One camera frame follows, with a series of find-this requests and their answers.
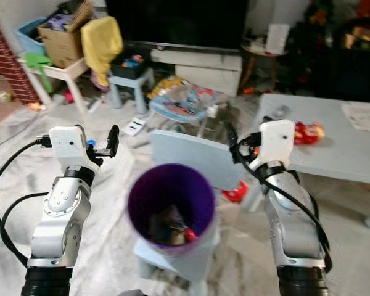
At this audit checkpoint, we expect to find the purple plastic rubbish bin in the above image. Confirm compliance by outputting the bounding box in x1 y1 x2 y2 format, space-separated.
126 163 217 257

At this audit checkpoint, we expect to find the black toy bin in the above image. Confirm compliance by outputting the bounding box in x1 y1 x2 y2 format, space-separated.
110 52 154 80

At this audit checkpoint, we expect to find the dark brown crumpled trash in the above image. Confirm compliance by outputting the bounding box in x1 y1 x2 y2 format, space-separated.
147 205 189 248

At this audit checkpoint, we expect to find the red trash scrap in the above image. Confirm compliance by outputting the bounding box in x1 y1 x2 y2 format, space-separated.
183 228 199 243

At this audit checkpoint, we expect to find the small white box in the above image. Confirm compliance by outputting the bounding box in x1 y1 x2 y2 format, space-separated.
123 117 149 137

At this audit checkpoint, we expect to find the pale blue plastic chair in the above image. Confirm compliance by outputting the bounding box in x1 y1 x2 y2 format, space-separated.
134 129 254 284

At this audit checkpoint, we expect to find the red plastic toy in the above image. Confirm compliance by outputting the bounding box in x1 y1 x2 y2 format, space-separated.
221 179 249 204

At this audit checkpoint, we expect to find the pale blue stool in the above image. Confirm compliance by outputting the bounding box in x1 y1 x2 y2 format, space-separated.
106 67 156 116

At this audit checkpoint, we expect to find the colourful baby bouncer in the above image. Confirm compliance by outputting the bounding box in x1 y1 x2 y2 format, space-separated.
148 75 229 124

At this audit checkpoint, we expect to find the round brown side table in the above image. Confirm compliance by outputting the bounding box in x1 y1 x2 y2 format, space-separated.
239 38 292 94

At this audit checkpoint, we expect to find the white TV stand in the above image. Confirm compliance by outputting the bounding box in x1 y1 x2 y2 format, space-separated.
150 48 243 97

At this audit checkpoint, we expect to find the small pale grey table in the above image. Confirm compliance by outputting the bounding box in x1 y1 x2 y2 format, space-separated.
247 93 370 232

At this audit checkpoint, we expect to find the white upright card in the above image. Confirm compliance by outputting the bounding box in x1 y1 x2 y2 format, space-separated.
265 23 291 56

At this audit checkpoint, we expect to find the white low table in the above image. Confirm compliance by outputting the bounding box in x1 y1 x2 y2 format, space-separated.
20 54 94 116

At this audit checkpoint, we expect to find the yellow cloth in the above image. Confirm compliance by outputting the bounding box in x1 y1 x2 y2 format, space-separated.
81 16 124 88

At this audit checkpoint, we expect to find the dark toy shelf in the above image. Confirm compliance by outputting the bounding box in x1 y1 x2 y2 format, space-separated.
290 0 370 101

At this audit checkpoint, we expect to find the white printed paper sheet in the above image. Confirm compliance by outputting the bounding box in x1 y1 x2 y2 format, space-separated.
342 101 370 134

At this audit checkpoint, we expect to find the brown cardboard box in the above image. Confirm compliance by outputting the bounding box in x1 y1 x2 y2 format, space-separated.
37 1 94 70

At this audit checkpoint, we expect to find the green plastic toy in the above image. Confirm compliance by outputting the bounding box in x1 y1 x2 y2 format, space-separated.
24 52 53 93

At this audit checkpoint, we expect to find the red brick pattern pillar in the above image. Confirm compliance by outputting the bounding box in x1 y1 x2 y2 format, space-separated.
0 12 39 106

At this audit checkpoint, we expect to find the black flat television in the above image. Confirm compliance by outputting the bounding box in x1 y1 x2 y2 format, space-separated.
105 0 250 51

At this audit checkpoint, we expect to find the blue plastic tub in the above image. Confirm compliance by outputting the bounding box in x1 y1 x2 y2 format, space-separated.
17 17 47 56

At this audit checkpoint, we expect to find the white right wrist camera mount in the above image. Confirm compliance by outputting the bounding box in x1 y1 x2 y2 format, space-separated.
258 118 297 165

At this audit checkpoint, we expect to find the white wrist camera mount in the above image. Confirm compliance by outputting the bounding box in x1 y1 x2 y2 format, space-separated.
258 118 297 165
49 126 93 171

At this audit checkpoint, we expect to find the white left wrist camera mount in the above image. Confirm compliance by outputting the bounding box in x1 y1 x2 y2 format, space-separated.
49 126 93 171

